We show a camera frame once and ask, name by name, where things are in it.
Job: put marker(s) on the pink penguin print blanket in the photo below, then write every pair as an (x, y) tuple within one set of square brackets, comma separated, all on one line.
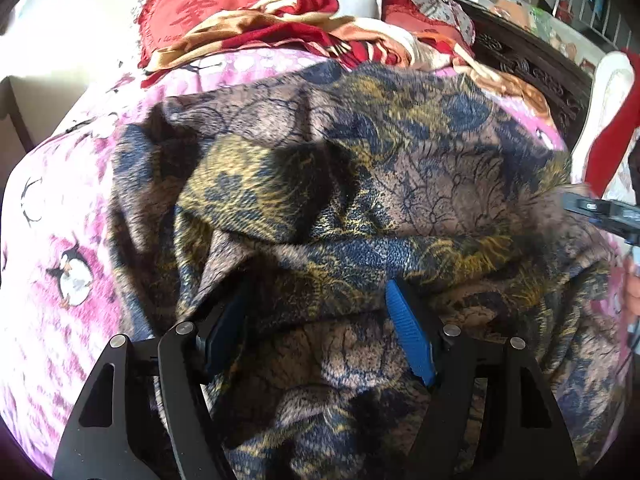
[(50, 210)]

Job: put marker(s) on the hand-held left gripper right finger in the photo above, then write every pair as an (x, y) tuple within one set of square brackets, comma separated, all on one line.
[(411, 331)]

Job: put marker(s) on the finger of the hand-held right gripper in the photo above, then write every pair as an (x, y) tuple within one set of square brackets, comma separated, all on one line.
[(600, 210)]

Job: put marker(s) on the dark carved wooden headboard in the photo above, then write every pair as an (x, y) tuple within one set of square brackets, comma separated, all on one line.
[(530, 60)]

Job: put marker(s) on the white red hanging garment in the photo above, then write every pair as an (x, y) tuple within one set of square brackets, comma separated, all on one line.
[(607, 90)]

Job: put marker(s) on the clutter of colourful packets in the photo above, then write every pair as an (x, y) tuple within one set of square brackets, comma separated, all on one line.
[(540, 20)]

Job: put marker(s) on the white pillow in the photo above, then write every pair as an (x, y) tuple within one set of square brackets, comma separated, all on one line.
[(356, 2)]

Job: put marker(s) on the brown floral patterned garment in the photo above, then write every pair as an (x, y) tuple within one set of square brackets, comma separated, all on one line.
[(350, 185)]

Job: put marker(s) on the orange red floral blanket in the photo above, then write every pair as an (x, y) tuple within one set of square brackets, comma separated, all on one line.
[(300, 25)]

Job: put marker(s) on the red cloth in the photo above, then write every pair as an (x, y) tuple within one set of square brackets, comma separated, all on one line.
[(607, 155)]

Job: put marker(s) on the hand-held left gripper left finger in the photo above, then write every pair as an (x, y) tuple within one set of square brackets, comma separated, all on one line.
[(225, 331)]

